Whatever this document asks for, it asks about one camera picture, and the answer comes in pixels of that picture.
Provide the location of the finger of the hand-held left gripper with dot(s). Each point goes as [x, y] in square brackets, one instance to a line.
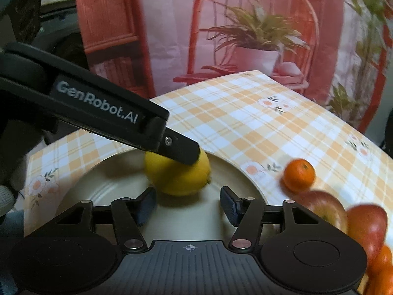
[181, 147]

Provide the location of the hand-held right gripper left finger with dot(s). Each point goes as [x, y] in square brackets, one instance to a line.
[147, 205]

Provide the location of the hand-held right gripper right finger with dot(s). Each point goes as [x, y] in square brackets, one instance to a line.
[227, 203]

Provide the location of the small yellow lemon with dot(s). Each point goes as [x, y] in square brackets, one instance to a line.
[178, 181]

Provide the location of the cream ceramic plate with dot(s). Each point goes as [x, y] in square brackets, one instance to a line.
[101, 178]

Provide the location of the dark red apple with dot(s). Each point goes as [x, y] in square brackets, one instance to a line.
[368, 227]

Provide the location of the person's left hand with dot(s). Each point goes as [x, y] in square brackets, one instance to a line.
[17, 153]

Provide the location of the orange checked floral tablecloth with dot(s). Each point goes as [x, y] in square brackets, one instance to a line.
[245, 123]

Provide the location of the printed backdrop cloth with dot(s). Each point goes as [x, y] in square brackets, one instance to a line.
[172, 37]

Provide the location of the red yellow apple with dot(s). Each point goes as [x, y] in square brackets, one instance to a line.
[325, 209]

